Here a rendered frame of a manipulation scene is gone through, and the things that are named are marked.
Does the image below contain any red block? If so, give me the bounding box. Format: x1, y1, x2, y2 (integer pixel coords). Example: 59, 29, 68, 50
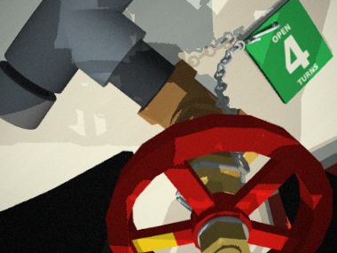
268, 163, 337, 229

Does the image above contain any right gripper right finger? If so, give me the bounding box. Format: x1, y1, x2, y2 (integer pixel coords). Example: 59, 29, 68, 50
278, 171, 337, 253

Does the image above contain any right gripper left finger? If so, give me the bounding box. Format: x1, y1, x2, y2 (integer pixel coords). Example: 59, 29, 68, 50
0, 151, 134, 253

